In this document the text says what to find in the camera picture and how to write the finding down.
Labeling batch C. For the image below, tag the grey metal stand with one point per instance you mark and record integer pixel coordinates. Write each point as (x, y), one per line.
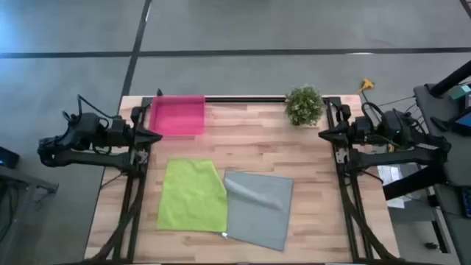
(22, 180)

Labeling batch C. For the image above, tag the grey microfiber towel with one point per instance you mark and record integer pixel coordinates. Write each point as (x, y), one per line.
(257, 221)

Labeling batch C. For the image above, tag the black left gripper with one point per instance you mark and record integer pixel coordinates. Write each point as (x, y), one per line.
(123, 138)

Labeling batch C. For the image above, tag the small black floor object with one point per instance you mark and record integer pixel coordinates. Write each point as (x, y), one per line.
(430, 246)

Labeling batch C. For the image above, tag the green microfiber towel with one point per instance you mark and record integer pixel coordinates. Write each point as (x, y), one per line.
(191, 198)

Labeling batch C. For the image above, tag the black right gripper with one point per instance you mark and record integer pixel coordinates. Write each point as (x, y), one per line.
(358, 137)

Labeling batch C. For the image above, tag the potted artificial plant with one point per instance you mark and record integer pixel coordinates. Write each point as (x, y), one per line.
(304, 105)

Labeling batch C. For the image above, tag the dark keyboard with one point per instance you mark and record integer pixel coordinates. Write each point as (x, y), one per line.
(467, 202)

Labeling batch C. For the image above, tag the grey side desk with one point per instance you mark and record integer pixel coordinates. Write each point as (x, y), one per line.
(452, 158)

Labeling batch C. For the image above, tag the black metal table frame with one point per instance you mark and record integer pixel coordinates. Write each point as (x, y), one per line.
(243, 99)

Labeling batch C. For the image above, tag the tablet with blue screen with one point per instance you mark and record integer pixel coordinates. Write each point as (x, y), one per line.
(464, 121)

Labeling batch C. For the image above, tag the black desk leg bar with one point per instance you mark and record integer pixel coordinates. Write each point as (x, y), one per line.
(412, 184)

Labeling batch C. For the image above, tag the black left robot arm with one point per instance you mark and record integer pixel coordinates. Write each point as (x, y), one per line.
(92, 159)

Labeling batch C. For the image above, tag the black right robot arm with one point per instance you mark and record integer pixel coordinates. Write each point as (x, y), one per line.
(397, 156)

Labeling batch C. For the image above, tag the pink plastic basket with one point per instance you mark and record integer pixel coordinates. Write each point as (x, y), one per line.
(176, 116)

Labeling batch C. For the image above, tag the black monitor pole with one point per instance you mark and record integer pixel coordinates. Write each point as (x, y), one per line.
(450, 79)

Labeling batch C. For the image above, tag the teal box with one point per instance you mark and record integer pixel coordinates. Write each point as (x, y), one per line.
(461, 92)

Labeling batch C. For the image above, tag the small black desk device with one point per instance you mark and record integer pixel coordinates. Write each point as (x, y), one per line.
(439, 124)

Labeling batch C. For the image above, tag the black box with blue light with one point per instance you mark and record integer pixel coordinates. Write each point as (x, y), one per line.
(9, 158)

